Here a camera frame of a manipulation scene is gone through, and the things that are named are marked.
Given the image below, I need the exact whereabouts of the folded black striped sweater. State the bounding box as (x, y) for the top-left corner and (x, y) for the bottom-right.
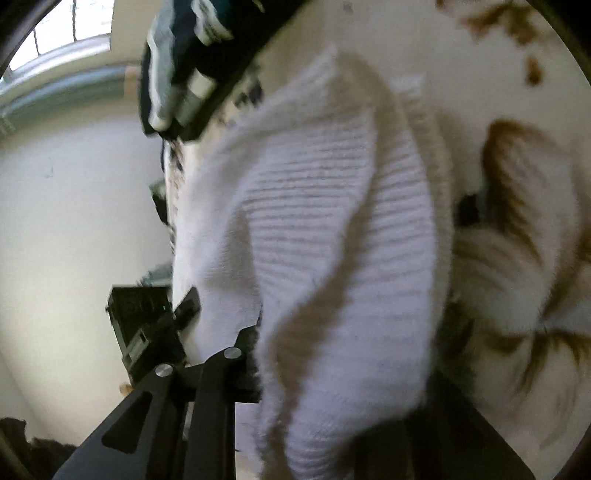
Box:
(140, 0), (308, 141)

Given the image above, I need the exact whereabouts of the barred window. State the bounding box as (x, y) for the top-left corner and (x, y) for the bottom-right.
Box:
(7, 0), (115, 75)

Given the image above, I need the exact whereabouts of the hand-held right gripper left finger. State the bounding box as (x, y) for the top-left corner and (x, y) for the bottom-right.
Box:
(52, 323), (263, 480)

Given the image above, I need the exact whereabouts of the green striped curtain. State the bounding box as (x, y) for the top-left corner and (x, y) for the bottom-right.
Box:
(0, 65), (141, 137)

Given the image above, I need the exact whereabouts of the white knit sweater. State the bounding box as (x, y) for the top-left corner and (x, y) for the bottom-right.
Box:
(171, 44), (455, 480)

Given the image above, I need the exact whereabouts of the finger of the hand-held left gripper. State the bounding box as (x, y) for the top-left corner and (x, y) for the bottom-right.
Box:
(172, 286), (202, 331)

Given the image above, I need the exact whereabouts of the floral bed blanket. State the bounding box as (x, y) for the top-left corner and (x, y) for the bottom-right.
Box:
(161, 0), (591, 462)

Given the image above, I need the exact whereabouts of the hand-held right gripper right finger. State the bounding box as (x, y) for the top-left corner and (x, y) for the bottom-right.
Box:
(403, 367), (537, 480)

